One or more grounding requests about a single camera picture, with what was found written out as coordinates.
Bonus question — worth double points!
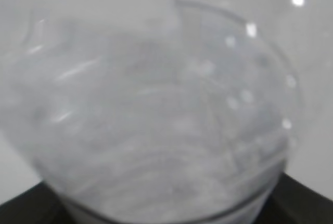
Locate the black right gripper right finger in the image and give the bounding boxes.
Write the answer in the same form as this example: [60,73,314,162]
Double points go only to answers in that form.
[246,173,332,223]

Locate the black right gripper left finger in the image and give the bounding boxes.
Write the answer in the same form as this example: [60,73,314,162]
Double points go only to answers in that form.
[1,182,76,224]

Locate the clear plastic water bottle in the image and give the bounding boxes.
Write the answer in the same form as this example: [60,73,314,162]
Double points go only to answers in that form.
[0,0,333,224]

